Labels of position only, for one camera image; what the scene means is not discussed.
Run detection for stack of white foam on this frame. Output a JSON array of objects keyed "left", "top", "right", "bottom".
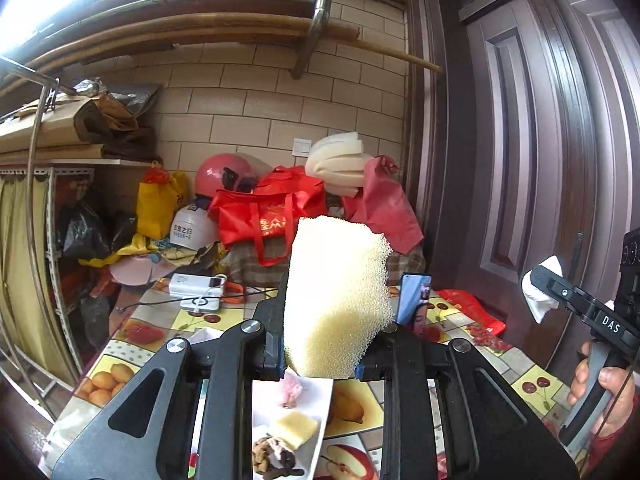
[{"left": 305, "top": 131, "right": 373, "bottom": 198}]

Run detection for metal pipe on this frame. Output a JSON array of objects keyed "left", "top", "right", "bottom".
[{"left": 291, "top": 0, "right": 341, "bottom": 80}]

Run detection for fruit print tablecloth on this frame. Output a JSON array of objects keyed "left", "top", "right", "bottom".
[{"left": 65, "top": 275, "right": 601, "bottom": 480}]

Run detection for white power bank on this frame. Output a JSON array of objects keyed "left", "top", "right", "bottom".
[{"left": 168, "top": 272, "right": 228, "bottom": 297}]

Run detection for white cardboard box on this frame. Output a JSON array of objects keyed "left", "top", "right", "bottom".
[{"left": 47, "top": 326, "right": 335, "bottom": 480}]

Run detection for yellow cloth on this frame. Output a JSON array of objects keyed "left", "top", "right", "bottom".
[{"left": 79, "top": 232, "right": 151, "bottom": 267}]

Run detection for brown door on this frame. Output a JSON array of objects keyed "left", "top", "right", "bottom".
[{"left": 405, "top": 0, "right": 640, "bottom": 411}]

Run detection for white cloth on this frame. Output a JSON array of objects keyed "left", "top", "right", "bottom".
[{"left": 520, "top": 255, "right": 568, "bottom": 325}]

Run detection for pink scrunchie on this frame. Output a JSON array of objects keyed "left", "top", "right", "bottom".
[{"left": 274, "top": 377, "right": 308, "bottom": 406}]

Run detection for person's right hand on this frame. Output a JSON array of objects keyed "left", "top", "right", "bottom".
[{"left": 567, "top": 342, "right": 640, "bottom": 440}]

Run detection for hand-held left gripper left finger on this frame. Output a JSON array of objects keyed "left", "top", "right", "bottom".
[{"left": 50, "top": 272, "right": 291, "bottom": 480}]

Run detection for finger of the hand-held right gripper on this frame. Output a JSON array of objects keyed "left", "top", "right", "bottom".
[{"left": 530, "top": 264, "right": 601, "bottom": 318}]

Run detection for red tote bag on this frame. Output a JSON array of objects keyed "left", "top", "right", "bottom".
[{"left": 207, "top": 166, "right": 328, "bottom": 267}]

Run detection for pink helmet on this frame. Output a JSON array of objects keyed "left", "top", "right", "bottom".
[{"left": 194, "top": 152, "right": 256, "bottom": 196}]

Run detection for smartphone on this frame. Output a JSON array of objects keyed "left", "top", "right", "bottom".
[{"left": 397, "top": 273, "right": 433, "bottom": 333}]

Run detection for person's right forearm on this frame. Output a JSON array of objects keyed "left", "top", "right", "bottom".
[{"left": 585, "top": 410, "right": 640, "bottom": 480}]

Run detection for braided hair tie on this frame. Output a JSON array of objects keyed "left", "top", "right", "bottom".
[{"left": 251, "top": 435, "right": 305, "bottom": 478}]

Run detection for bamboo pole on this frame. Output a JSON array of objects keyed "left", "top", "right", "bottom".
[{"left": 0, "top": 15, "right": 443, "bottom": 73}]

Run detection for yellow sponge piece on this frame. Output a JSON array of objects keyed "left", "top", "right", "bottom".
[{"left": 270, "top": 410, "right": 320, "bottom": 451}]

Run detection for pink sun hat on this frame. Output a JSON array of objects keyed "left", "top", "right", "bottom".
[{"left": 109, "top": 254, "right": 168, "bottom": 286}]

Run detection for yellow shopping bag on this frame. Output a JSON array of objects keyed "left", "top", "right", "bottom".
[{"left": 136, "top": 162, "right": 190, "bottom": 241}]

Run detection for white round-marked charger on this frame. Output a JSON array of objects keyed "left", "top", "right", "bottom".
[{"left": 181, "top": 294, "right": 222, "bottom": 314}]

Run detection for chrome metal rack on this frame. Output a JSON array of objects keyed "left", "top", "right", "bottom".
[{"left": 0, "top": 55, "right": 101, "bottom": 401}]

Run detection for white helmet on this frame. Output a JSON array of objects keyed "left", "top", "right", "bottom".
[{"left": 170, "top": 203, "right": 219, "bottom": 250}]

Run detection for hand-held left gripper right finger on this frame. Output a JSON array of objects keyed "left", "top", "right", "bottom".
[{"left": 355, "top": 322, "right": 581, "bottom": 480}]

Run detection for black plastic bag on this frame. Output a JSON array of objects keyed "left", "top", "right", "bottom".
[
  {"left": 56, "top": 202, "right": 113, "bottom": 261},
  {"left": 110, "top": 212, "right": 138, "bottom": 251}
]

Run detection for red plastic bag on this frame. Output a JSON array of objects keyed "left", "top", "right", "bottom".
[
  {"left": 437, "top": 288, "right": 507, "bottom": 337},
  {"left": 342, "top": 155, "right": 425, "bottom": 253}
]

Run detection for cream coarse sponge block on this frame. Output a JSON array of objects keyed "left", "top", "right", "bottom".
[{"left": 282, "top": 215, "right": 396, "bottom": 378}]

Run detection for pile of cardboard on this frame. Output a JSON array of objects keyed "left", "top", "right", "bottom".
[{"left": 74, "top": 77, "right": 163, "bottom": 161}]

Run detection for olive curtain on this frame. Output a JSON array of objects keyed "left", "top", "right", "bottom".
[{"left": 0, "top": 175, "right": 51, "bottom": 351}]

